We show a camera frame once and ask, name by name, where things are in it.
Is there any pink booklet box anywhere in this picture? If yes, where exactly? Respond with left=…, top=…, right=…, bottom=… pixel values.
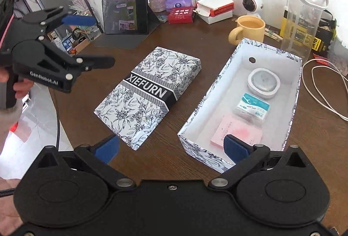
left=211, top=114, right=263, bottom=148

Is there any dental floss pick box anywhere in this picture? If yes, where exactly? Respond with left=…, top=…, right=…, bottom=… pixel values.
left=234, top=93, right=270, bottom=124

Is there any person's left hand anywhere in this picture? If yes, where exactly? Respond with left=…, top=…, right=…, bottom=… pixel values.
left=0, top=67, right=34, bottom=99

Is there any black tablet with stand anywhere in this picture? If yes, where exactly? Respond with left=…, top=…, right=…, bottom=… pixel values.
left=93, top=0, right=161, bottom=50

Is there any floral XIEFURN box lid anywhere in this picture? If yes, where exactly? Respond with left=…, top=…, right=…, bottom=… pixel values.
left=94, top=47, right=202, bottom=150

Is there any white round dish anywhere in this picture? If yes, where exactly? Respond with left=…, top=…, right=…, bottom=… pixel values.
left=248, top=68, right=281, bottom=100

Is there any open floral storage box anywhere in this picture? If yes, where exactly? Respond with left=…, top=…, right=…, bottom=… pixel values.
left=177, top=39, right=302, bottom=173

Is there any red small packet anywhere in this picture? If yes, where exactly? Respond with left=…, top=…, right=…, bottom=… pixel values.
left=168, top=7, right=195, bottom=24

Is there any yellow ceramic mug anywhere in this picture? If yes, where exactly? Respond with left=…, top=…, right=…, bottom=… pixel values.
left=228, top=15, right=265, bottom=46

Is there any white red cardboard box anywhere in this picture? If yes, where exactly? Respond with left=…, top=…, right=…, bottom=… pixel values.
left=195, top=0, right=235, bottom=25

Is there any yellow black package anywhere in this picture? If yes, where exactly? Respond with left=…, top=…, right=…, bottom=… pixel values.
left=296, top=17, right=338, bottom=60

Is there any clear plastic pitcher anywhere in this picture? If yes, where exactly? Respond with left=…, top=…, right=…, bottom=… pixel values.
left=281, top=0, right=329, bottom=63

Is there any white cable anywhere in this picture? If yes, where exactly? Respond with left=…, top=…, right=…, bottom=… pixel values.
left=301, top=58, right=348, bottom=123

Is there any white round camera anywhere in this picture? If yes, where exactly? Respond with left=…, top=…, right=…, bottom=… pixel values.
left=242, top=0, right=264, bottom=18

